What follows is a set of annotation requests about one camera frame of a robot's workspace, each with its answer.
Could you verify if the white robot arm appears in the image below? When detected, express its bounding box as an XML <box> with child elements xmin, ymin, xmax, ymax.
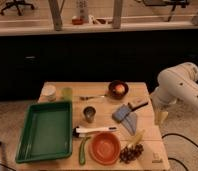
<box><xmin>150</xmin><ymin>62</ymin><xmax>198</xmax><ymax>125</ymax></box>

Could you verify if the small metal cup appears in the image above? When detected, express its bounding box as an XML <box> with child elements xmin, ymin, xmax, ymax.
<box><xmin>83</xmin><ymin>106</ymin><xmax>96</xmax><ymax>123</ymax></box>

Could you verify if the yellow banana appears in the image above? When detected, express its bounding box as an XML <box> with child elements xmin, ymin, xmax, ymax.
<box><xmin>127</xmin><ymin>130</ymin><xmax>145</xmax><ymax>148</ymax></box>

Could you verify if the bunch of dark grapes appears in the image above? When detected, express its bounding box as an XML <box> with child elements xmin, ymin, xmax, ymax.
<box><xmin>119</xmin><ymin>144</ymin><xmax>144</xmax><ymax>164</ymax></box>

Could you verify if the apple in bowl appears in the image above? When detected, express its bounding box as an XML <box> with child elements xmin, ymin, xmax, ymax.
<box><xmin>115</xmin><ymin>84</ymin><xmax>125</xmax><ymax>93</ymax></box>

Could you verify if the dark brown bowl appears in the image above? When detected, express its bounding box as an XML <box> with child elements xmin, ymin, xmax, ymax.
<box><xmin>108</xmin><ymin>80</ymin><xmax>129</xmax><ymax>99</ymax></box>

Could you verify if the orange plastic bowl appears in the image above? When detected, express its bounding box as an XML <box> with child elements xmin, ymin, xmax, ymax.
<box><xmin>89</xmin><ymin>132</ymin><xmax>121</xmax><ymax>165</ymax></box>

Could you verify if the white cylindrical container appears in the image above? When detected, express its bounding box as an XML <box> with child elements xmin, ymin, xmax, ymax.
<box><xmin>42</xmin><ymin>85</ymin><xmax>56</xmax><ymax>101</ymax></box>

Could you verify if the green plastic tray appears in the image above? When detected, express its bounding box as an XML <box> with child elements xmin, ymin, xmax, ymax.
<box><xmin>15</xmin><ymin>101</ymin><xmax>73</xmax><ymax>163</ymax></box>

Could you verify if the red object on shelf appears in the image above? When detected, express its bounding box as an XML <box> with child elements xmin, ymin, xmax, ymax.
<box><xmin>72</xmin><ymin>18</ymin><xmax>84</xmax><ymax>25</ymax></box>

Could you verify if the black office chair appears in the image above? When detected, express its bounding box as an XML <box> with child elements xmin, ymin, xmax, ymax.
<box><xmin>0</xmin><ymin>0</ymin><xmax>35</xmax><ymax>16</ymax></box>

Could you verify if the black floor cable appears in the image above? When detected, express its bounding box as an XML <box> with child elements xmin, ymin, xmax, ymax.
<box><xmin>161</xmin><ymin>132</ymin><xmax>198</xmax><ymax>171</ymax></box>

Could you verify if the white handled brush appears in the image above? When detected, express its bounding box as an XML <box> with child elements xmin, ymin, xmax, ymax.
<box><xmin>72</xmin><ymin>127</ymin><xmax>117</xmax><ymax>137</ymax></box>

